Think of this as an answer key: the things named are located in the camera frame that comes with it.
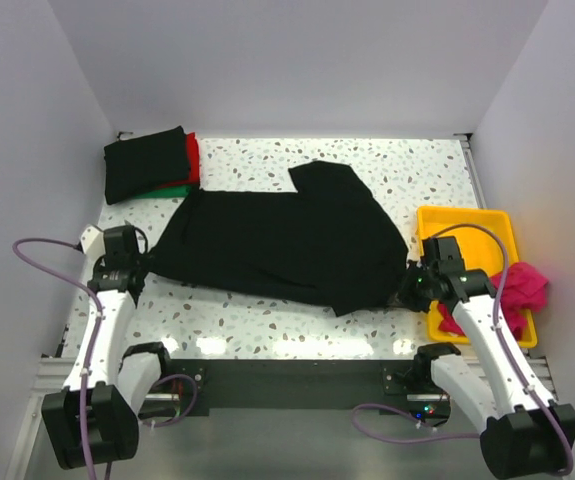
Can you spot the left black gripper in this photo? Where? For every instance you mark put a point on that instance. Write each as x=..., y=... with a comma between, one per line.
x=143, y=261

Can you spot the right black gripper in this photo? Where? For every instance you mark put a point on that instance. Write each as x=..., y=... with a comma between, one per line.
x=406, y=297

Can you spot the black t shirt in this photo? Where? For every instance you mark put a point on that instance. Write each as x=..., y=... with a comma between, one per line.
x=138, y=165
x=328, y=242

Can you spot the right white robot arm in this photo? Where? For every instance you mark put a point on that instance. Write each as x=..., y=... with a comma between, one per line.
x=522, y=429

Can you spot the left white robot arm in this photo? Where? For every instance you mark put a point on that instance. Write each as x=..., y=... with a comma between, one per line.
x=93, y=419

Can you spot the yellow plastic tray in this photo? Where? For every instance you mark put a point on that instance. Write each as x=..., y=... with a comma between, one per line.
x=477, y=248

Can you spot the crumpled pink t shirt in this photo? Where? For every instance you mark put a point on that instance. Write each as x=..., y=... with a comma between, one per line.
x=525, y=293

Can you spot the folded green t shirt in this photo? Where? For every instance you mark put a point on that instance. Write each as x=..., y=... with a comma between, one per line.
x=180, y=191

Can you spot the folded black t shirt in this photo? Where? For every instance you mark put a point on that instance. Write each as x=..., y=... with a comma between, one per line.
x=138, y=165

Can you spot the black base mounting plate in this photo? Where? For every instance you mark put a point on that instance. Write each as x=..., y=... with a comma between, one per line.
x=312, y=384

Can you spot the folded red t shirt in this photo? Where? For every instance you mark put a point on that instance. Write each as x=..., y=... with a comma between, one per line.
x=192, y=150

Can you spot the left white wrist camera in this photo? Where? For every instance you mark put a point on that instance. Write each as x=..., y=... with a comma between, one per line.
x=91, y=241

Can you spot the aluminium frame rail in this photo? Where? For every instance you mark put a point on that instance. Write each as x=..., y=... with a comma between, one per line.
x=51, y=374

